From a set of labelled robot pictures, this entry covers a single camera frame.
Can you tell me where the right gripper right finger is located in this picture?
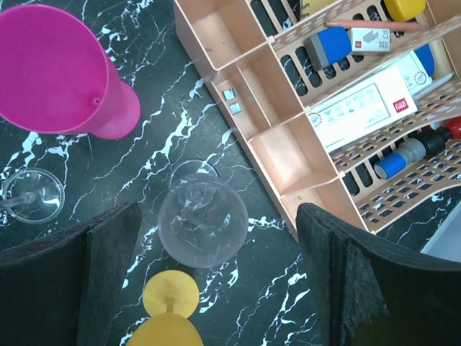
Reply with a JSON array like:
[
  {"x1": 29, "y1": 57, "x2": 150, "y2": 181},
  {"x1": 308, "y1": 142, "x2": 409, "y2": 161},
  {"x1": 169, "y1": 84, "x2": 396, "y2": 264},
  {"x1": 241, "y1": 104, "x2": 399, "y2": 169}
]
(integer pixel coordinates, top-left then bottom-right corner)
[{"x1": 296, "y1": 203, "x2": 460, "y2": 345}]

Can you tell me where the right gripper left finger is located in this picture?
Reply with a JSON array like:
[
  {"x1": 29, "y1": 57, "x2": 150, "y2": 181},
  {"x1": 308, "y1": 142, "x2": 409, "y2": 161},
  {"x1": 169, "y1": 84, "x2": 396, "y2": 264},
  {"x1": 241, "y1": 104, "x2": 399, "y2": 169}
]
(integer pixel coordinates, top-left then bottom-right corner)
[{"x1": 1, "y1": 203, "x2": 142, "y2": 345}]

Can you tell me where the clear wine glass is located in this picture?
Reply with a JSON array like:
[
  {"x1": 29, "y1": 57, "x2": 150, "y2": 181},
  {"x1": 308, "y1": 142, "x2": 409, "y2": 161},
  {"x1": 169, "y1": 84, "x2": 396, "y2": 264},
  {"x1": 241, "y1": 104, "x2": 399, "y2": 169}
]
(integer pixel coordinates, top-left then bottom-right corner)
[
  {"x1": 158, "y1": 159, "x2": 249, "y2": 268},
  {"x1": 1, "y1": 167, "x2": 66, "y2": 224}
]

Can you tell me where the orange plastic wine glass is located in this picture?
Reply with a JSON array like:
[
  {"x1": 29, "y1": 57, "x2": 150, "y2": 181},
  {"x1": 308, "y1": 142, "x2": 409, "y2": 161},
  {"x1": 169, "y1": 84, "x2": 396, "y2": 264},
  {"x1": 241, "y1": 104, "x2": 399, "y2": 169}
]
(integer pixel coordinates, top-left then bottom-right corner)
[{"x1": 127, "y1": 270, "x2": 203, "y2": 345}]

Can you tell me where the pink plastic wine glass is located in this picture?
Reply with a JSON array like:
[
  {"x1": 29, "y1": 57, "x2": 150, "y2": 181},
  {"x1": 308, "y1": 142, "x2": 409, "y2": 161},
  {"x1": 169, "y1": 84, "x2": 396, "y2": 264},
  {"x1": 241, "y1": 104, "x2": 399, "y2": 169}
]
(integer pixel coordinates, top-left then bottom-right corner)
[{"x1": 1, "y1": 4, "x2": 140, "y2": 139}]

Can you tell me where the blue capped bottle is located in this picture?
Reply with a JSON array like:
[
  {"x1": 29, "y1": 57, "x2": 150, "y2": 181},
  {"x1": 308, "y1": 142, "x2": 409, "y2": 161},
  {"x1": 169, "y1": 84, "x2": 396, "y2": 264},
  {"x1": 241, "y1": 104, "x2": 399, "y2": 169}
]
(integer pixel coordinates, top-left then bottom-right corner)
[{"x1": 374, "y1": 127, "x2": 454, "y2": 179}]

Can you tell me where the red capped bottle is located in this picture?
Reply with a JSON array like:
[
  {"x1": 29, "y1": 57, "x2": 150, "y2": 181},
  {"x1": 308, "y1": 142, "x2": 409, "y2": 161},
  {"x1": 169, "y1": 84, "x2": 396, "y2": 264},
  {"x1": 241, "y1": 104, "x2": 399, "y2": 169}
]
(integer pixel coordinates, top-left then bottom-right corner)
[{"x1": 437, "y1": 117, "x2": 461, "y2": 141}]

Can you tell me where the peach desk organizer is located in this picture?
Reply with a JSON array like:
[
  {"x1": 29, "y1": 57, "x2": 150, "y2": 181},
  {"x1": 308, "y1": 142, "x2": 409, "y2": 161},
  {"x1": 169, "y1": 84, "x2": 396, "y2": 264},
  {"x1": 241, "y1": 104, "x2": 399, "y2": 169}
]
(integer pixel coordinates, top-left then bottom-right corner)
[{"x1": 172, "y1": 0, "x2": 461, "y2": 242}]

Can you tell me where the white staples box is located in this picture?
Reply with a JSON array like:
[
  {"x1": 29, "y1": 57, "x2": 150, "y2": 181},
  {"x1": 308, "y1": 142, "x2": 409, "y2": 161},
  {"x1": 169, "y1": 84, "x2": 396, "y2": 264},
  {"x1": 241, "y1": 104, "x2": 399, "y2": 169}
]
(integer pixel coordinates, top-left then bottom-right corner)
[{"x1": 308, "y1": 45, "x2": 435, "y2": 153}]

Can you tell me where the blue grey eraser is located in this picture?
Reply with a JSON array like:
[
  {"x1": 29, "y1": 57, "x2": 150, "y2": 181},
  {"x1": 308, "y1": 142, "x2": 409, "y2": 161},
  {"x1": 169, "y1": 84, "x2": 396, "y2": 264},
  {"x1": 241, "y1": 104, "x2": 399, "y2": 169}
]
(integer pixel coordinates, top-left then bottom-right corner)
[{"x1": 303, "y1": 27, "x2": 352, "y2": 71}]

